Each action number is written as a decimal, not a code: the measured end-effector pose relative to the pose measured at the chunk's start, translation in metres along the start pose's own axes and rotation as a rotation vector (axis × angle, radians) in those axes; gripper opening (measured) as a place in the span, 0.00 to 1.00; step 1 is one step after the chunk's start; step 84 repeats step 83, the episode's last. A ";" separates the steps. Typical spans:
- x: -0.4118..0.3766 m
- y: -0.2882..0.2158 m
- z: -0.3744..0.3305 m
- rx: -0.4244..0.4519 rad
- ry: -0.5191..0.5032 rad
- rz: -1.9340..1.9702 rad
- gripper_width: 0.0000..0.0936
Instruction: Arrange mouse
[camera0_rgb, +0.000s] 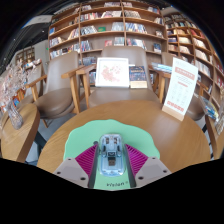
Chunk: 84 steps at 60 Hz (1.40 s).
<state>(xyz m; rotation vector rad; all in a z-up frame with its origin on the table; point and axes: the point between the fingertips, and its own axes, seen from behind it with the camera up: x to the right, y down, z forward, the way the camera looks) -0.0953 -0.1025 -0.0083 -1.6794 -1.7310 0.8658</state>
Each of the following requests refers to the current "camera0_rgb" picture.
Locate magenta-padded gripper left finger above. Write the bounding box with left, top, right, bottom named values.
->
left=53, top=143, right=100, bottom=189

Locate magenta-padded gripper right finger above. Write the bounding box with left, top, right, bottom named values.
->
left=123, top=143, right=172, bottom=189

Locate transparent blue computer mouse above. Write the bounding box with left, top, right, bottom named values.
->
left=95, top=133, right=128, bottom=178

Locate green blob-shaped mouse pad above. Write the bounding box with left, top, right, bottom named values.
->
left=63, top=119, right=161, bottom=192

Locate round wooden side table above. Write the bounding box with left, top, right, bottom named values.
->
left=204, top=113, right=224, bottom=160
left=0, top=103, right=48, bottom=164

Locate dark blue standing book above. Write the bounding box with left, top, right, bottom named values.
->
left=128, top=65, right=148, bottom=89

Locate white sign on wooden base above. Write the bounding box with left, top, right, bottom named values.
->
left=161, top=56, right=200, bottom=122

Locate stack of colourful books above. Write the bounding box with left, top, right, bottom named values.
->
left=199, top=95, right=221, bottom=122

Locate white framed floral picture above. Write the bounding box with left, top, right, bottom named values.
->
left=94, top=56, right=130, bottom=89

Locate stack of teal books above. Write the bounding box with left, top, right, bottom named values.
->
left=151, top=62, right=174, bottom=74

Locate small distant bookshelf unit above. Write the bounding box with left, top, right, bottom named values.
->
left=14, top=46, right=36, bottom=66

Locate curved wooden bookshelf unit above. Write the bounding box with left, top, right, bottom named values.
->
left=161, top=13, right=224, bottom=101

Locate wide wooden bookshelf unit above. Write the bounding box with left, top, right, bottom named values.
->
left=47, top=0, right=168, bottom=68

